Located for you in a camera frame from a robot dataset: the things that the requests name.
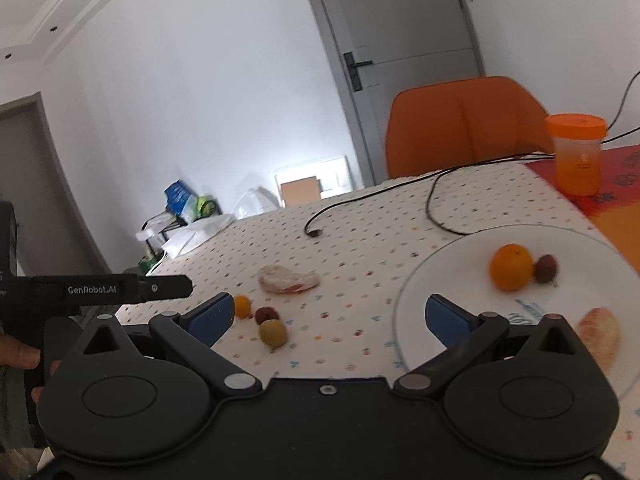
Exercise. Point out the orange lidded plastic cup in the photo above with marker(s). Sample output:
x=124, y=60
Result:
x=577, y=142

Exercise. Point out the green item on rack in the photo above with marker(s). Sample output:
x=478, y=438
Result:
x=207, y=206

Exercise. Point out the dark red small fruit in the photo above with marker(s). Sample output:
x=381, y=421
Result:
x=265, y=314

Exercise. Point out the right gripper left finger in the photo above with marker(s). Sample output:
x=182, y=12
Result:
x=189, y=339

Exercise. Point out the yellow-green round fruit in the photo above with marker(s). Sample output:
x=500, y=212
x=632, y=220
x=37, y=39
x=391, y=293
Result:
x=273, y=333

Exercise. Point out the large orange front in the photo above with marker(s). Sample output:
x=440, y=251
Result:
x=511, y=268

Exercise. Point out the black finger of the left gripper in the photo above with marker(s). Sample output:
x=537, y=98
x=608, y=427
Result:
x=164, y=287

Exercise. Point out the black metal rack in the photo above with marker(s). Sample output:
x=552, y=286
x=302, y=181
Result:
x=153, y=235

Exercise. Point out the red small apple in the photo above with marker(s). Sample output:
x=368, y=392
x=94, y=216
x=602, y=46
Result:
x=546, y=269

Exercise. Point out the black usb cable long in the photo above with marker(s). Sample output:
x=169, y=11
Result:
x=500, y=192

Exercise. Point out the floral tablecloth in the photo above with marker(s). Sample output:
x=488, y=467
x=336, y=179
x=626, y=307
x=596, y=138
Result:
x=343, y=328

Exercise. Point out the grey door left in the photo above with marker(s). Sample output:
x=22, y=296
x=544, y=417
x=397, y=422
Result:
x=52, y=238

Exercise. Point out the black door handle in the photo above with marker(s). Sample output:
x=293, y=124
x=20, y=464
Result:
x=353, y=67

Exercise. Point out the black usb cable short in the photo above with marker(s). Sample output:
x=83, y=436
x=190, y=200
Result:
x=310, y=232

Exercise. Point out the peeled pomelo segment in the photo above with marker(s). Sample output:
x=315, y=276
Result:
x=281, y=280

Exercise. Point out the small orange kumquat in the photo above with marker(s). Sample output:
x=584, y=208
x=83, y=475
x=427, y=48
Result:
x=242, y=306

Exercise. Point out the white framed board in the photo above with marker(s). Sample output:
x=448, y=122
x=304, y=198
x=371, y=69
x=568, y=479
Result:
x=333, y=175

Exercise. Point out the grey door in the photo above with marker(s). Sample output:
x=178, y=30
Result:
x=411, y=42
x=52, y=238

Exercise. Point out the blue snack bag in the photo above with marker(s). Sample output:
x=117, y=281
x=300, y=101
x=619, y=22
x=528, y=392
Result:
x=182, y=201

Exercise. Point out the cardboard box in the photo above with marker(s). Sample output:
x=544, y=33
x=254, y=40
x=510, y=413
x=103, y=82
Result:
x=300, y=192

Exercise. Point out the person's left hand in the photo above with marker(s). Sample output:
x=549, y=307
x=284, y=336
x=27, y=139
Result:
x=15, y=356

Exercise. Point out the peeled mandarin orange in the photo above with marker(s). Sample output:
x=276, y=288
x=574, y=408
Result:
x=599, y=332

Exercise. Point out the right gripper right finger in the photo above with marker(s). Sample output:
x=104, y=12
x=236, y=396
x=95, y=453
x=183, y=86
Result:
x=466, y=337

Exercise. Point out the white round plate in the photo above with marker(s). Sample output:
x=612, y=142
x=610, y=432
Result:
x=592, y=274

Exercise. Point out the red orange table mat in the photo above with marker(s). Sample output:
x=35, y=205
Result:
x=614, y=210

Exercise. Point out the white plastic bag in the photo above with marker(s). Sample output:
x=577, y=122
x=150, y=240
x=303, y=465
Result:
x=186, y=239

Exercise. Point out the orange chair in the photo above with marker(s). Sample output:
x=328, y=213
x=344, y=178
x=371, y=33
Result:
x=460, y=122

